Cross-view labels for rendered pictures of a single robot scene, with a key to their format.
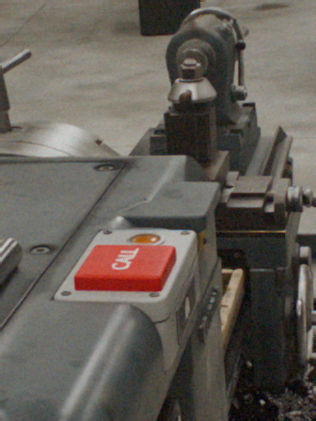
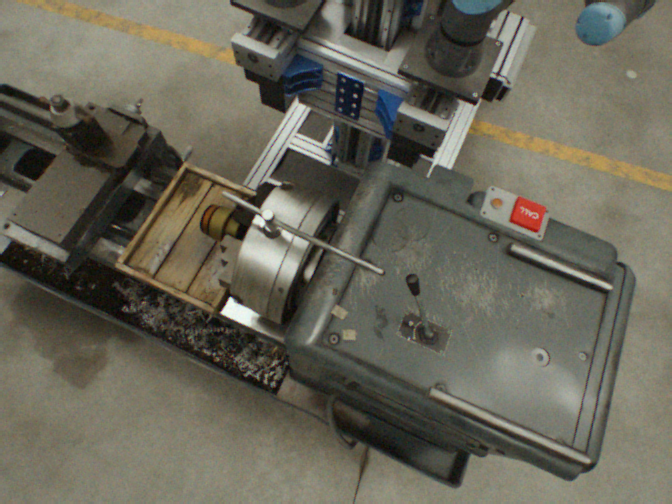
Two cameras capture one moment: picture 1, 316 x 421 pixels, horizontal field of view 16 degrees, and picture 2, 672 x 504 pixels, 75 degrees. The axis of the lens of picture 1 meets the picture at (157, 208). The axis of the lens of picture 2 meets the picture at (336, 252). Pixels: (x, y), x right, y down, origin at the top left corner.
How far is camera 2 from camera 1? 1.29 m
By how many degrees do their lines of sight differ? 71
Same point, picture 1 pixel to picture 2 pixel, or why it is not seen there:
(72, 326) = (563, 238)
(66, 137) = (289, 202)
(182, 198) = (451, 180)
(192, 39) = not seen: outside the picture
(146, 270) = (540, 209)
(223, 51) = not seen: outside the picture
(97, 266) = (533, 222)
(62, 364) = (589, 245)
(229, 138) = not seen: outside the picture
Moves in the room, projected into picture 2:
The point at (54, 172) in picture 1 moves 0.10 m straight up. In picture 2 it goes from (396, 218) to (406, 194)
